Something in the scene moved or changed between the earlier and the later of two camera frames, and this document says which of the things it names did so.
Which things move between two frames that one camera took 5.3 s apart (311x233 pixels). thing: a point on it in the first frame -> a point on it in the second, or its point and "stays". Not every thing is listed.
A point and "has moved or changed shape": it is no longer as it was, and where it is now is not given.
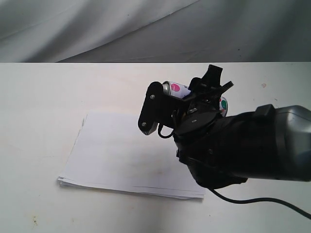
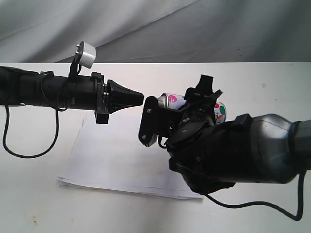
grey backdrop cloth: (155, 31) stays
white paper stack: (113, 152) stays
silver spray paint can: (181, 91) has moved or changed shape
